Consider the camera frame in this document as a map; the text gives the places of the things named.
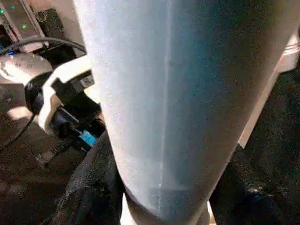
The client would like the white plastic table top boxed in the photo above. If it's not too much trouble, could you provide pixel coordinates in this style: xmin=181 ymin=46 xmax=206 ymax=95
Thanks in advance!
xmin=238 ymin=32 xmax=300 ymax=150

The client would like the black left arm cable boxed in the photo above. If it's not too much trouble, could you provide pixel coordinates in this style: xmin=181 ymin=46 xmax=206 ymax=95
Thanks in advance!
xmin=0 ymin=38 xmax=88 ymax=150

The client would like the white plastic table leg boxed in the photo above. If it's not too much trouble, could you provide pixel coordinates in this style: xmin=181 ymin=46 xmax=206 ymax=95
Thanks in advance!
xmin=74 ymin=0 xmax=300 ymax=225

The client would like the black work mat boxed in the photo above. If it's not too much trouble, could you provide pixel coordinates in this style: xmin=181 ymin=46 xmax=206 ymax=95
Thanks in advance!
xmin=0 ymin=70 xmax=300 ymax=225

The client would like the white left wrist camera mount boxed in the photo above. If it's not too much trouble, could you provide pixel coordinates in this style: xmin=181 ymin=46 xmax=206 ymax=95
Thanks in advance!
xmin=38 ymin=56 xmax=94 ymax=132

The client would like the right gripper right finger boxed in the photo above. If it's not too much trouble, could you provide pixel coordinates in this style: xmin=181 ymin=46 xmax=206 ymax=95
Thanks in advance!
xmin=208 ymin=143 xmax=300 ymax=225

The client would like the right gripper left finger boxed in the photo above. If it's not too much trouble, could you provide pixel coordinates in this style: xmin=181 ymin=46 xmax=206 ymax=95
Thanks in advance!
xmin=55 ymin=133 xmax=126 ymax=225

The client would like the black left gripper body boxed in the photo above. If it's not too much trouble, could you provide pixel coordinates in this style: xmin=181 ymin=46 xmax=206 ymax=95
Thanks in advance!
xmin=35 ymin=93 xmax=106 ymax=168

